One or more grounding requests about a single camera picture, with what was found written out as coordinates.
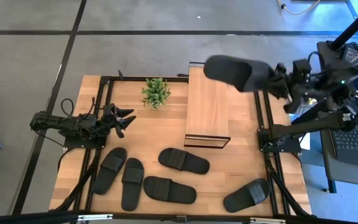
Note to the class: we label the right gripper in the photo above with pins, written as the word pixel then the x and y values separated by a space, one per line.
pixel 284 84

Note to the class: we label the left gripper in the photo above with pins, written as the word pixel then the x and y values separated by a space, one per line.
pixel 112 122

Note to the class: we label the black rubber slide sandal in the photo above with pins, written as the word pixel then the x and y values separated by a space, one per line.
pixel 179 193
pixel 228 73
pixel 244 196
pixel 110 171
pixel 132 186
pixel 188 161

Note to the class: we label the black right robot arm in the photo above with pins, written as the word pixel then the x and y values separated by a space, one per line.
pixel 306 127

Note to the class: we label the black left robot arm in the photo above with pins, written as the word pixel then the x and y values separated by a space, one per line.
pixel 73 124

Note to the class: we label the small green potted plant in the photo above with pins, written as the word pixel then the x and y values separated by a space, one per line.
pixel 155 93

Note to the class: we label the grey side table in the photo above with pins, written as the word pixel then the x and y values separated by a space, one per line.
pixel 346 177
pixel 323 51

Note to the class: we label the white paper sheet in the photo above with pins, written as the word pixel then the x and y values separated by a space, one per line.
pixel 305 143

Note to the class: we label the black power adapter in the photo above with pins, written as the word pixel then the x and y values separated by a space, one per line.
pixel 351 54

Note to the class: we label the black laptop keyboard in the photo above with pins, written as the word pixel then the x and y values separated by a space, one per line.
pixel 356 140

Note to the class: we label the black crossbar with silver brackets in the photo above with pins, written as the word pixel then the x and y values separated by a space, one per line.
pixel 26 217

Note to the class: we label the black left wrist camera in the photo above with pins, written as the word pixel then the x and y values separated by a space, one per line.
pixel 110 109

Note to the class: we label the black aluminium table frame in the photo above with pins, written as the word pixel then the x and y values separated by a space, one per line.
pixel 135 78

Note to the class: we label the wooden shelf with black frame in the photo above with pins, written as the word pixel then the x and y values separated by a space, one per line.
pixel 207 109

